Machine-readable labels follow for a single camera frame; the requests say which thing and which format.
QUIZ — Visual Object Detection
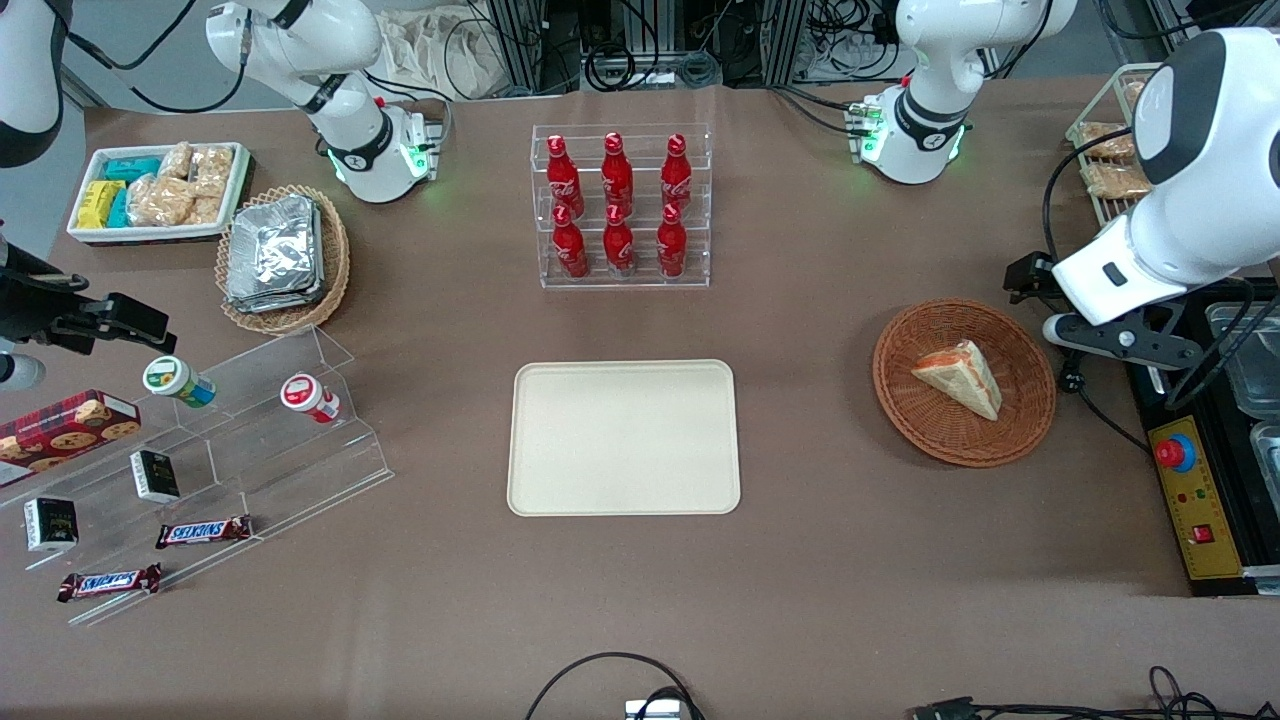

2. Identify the black appliance housing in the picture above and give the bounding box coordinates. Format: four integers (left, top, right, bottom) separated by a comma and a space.
1125, 278, 1280, 597

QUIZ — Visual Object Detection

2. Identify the beige rectangular tray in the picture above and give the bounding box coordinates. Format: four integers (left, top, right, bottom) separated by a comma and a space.
507, 359, 742, 517

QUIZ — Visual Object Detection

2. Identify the yellow snack pack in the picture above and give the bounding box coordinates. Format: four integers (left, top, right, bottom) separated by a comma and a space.
77, 180, 126, 229

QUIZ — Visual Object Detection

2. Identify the white wire rack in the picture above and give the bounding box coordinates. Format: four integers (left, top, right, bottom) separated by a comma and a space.
1066, 62, 1163, 233

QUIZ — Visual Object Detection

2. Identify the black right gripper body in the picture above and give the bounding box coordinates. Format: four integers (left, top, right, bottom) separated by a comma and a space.
0, 238, 113, 356

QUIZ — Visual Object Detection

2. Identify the aluminium frame rack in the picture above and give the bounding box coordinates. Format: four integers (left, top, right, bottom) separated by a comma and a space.
488, 0, 813, 93

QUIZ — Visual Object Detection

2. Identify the yellow control panel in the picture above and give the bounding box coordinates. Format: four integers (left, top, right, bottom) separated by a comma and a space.
1147, 415, 1246, 583

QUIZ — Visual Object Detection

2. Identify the red lid yogurt cup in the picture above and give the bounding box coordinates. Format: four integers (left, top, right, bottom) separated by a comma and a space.
280, 373, 341, 424

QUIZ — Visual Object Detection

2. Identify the brown Snickers bar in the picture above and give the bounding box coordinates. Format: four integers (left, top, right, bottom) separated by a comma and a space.
57, 563, 163, 603
155, 515, 254, 550

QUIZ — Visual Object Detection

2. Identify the light oval wicker basket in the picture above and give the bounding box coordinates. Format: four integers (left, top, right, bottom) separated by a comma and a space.
216, 185, 351, 336

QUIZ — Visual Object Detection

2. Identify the silver foil pack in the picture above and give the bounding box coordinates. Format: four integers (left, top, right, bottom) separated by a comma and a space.
225, 205, 327, 315
228, 195, 319, 299

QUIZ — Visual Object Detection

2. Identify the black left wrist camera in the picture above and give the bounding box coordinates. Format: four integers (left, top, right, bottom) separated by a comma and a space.
1005, 252, 1059, 304

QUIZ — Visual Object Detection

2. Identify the green lid yogurt cup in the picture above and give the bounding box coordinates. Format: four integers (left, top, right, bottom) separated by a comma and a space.
142, 355, 217, 409

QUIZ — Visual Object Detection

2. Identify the black looped cable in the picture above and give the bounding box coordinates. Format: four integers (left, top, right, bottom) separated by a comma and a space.
524, 652, 707, 720

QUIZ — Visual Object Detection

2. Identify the black power cable with plug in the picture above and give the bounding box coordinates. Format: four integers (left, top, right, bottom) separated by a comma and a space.
1040, 125, 1153, 453

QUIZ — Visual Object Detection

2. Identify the white rectangular snack tray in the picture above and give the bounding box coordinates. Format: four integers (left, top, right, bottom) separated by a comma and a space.
67, 142, 252, 245

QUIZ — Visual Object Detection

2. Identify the clear plastic container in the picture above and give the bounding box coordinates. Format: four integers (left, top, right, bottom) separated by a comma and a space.
1205, 302, 1280, 419
1250, 420, 1280, 521

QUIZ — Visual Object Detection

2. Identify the small black box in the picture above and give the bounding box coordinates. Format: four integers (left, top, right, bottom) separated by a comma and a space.
130, 450, 182, 504
24, 497, 79, 553

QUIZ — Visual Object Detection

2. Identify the red cola bottle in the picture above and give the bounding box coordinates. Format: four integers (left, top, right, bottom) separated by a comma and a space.
661, 133, 694, 211
546, 135, 585, 217
552, 205, 590, 279
601, 132, 635, 213
656, 203, 689, 279
603, 205, 636, 278

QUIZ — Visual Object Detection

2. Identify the red cookie box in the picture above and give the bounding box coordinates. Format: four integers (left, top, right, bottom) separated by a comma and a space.
0, 389, 142, 489

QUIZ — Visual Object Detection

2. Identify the clear acrylic bottle rack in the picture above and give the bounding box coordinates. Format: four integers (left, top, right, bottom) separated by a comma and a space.
531, 123, 712, 290

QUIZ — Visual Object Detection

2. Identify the black cable bundle with connector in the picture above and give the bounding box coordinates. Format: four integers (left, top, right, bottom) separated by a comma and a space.
908, 665, 1280, 720

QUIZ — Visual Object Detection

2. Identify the beige cloth bag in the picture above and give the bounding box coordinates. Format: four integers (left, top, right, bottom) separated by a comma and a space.
383, 8, 513, 101

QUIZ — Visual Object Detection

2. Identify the triangular sandwich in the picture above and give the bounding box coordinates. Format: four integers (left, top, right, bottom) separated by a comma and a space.
911, 339, 1003, 422

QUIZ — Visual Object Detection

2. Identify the brown round wicker basket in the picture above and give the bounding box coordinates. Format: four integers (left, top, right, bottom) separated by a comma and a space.
872, 298, 1057, 469

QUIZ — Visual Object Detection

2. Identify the clear acrylic stepped shelf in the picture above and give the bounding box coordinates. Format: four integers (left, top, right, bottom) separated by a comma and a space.
0, 325, 395, 628

